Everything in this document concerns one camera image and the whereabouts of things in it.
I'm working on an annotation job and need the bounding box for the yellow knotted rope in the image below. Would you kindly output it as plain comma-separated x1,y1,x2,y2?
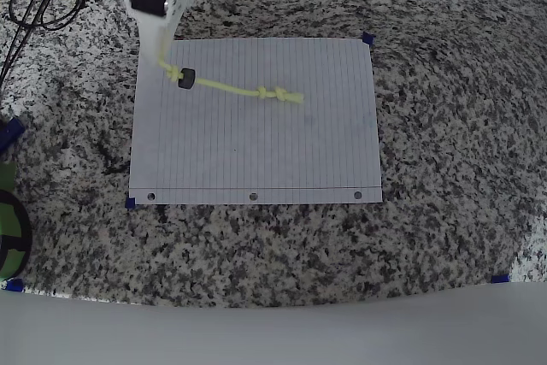
156,42,305,105

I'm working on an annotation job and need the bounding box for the lined paper sheet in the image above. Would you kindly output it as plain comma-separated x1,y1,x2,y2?
127,37,384,206

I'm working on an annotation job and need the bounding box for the green flat piece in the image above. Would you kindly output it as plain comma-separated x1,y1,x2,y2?
0,162,19,191

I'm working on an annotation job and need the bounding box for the straight thin black cable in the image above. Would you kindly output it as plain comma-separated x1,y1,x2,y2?
0,0,76,89

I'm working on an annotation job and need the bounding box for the dark blue tape strip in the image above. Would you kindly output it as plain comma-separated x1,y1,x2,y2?
0,116,26,155

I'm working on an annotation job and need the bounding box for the black ring bead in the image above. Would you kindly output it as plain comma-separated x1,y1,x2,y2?
177,68,197,91

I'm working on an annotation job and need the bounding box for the green black round stand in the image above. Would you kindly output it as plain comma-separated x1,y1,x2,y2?
0,188,33,280

